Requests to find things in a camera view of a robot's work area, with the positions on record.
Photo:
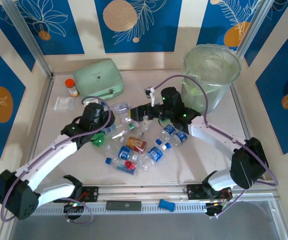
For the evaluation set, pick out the clear bottle green cap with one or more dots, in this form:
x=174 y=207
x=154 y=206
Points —
x=131 y=126

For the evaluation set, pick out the clear bottle blue cap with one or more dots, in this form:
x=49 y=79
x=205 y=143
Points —
x=104 y=103

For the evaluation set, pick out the green plastic soda bottle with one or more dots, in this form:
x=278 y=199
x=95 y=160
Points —
x=98 y=142

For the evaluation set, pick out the red gold drink carton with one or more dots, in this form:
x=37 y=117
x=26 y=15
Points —
x=136 y=145

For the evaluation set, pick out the blue label bottle white cap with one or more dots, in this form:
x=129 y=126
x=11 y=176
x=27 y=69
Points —
x=125 y=152
x=155 y=153

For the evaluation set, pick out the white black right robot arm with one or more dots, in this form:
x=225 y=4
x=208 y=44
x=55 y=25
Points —
x=209 y=135

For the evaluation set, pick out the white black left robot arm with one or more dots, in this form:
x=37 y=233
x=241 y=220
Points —
x=48 y=156

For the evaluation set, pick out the clear bin with green liner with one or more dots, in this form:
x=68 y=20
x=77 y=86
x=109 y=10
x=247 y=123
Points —
x=210 y=67

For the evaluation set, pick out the small clear plastic packet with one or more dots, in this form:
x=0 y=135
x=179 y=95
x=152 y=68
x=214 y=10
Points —
x=64 y=103

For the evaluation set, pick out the orange lid pill bottle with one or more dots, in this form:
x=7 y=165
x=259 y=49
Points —
x=71 y=87

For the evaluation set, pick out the mint green zip pouch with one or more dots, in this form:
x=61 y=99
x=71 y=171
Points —
x=97 y=77

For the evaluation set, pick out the red blue label bottle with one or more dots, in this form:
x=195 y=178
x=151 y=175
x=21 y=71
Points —
x=123 y=166

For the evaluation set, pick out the black rectangular bar device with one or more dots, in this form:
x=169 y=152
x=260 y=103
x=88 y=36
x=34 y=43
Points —
x=123 y=205

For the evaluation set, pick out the left controller board green light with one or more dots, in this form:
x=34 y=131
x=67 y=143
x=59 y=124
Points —
x=73 y=207

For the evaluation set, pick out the blue bone-shaped object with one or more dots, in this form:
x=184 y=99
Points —
x=166 y=205

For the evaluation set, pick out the right controller board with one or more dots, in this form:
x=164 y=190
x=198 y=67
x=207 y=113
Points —
x=215 y=208

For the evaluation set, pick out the aluminium side rail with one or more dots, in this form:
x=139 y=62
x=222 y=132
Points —
x=241 y=112
x=43 y=110

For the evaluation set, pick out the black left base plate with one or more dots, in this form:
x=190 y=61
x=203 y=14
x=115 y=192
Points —
x=91 y=193

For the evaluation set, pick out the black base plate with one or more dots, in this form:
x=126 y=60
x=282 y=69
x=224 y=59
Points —
x=195 y=192
x=91 y=193

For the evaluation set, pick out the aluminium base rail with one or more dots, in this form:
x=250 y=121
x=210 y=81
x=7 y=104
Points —
x=143 y=191

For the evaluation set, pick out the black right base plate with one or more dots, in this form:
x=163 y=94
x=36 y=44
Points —
x=195 y=192

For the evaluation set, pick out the aluminium frame post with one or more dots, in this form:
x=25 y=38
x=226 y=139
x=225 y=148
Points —
x=28 y=40
x=254 y=27

